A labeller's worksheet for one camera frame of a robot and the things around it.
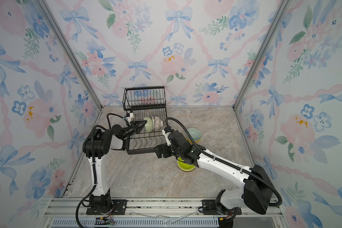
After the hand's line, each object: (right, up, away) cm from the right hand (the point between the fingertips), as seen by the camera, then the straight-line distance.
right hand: (161, 147), depth 77 cm
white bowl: (-9, +12, +17) cm, 23 cm away
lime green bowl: (+13, -12, +5) cm, 18 cm away
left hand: (-10, +13, +16) cm, 23 cm away
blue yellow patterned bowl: (-7, +16, +20) cm, 26 cm away
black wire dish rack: (-18, +30, +40) cm, 53 cm away
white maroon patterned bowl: (-3, +12, +21) cm, 24 cm away
